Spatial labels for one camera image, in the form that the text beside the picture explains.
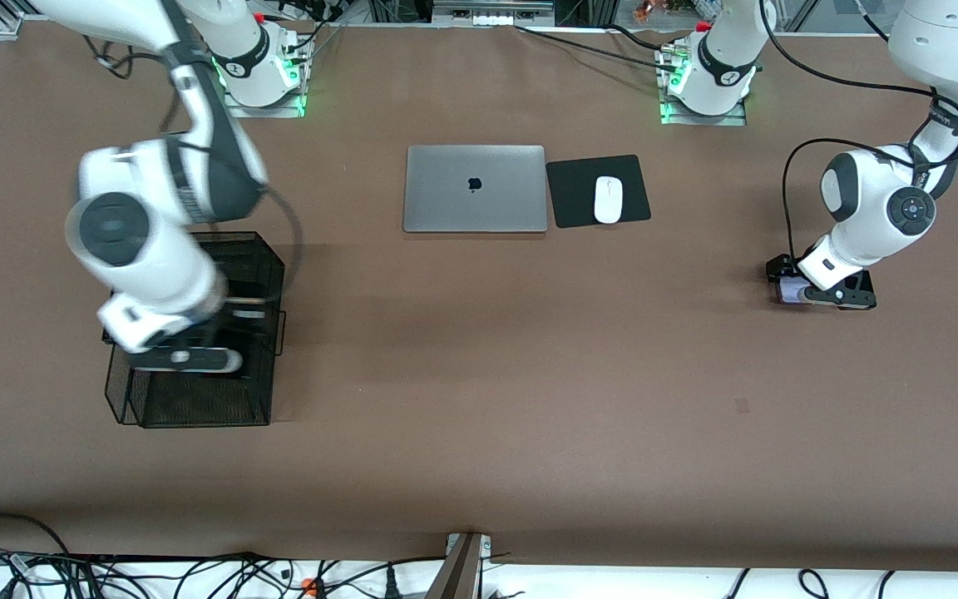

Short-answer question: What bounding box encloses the small black flip phone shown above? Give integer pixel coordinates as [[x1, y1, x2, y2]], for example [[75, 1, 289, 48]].
[[849, 270, 877, 311]]

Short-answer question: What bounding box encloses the black mesh two-tier tray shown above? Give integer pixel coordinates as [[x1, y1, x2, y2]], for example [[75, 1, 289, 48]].
[[102, 231, 288, 429]]

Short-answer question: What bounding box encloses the white computer mouse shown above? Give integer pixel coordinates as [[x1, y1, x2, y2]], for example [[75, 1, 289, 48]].
[[595, 176, 624, 225]]

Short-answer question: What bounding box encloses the black mouse pad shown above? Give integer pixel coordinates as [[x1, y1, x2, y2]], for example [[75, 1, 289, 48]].
[[546, 154, 653, 230]]

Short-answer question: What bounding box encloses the silver closed laptop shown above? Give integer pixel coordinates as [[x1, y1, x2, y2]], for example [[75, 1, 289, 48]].
[[403, 146, 548, 234]]

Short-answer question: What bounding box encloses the grey socket strip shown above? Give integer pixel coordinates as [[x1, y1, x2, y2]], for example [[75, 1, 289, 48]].
[[433, 0, 556, 26]]

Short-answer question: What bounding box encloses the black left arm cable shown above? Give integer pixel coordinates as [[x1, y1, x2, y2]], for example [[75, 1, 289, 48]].
[[758, 0, 958, 260]]

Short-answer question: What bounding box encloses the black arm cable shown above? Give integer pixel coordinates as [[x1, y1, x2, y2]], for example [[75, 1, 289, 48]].
[[758, 0, 958, 260], [259, 185, 305, 294]]

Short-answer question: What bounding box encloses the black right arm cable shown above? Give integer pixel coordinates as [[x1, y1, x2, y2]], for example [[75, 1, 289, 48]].
[[259, 185, 305, 294]]

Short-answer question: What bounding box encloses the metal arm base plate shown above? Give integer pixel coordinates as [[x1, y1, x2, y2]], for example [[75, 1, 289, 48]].
[[659, 92, 748, 127], [220, 83, 307, 119]]

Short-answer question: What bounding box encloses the black cable across table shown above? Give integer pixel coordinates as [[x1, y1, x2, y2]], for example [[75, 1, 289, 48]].
[[515, 25, 679, 69]]

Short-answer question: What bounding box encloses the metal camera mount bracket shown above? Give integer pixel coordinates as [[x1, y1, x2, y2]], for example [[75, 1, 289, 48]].
[[427, 532, 492, 599]]

